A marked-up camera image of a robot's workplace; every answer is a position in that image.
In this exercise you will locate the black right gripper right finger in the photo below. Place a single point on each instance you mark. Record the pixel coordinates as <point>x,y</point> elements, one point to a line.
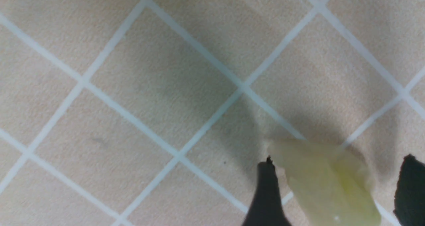
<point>409,198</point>

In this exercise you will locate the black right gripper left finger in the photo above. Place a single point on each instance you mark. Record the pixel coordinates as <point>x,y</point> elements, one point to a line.
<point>266,207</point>

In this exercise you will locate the greenish dumpling front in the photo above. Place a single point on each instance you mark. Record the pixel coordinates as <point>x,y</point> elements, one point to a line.
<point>331,185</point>

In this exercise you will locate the beige checkered tablecloth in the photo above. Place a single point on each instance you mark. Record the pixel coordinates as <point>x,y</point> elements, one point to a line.
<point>152,112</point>

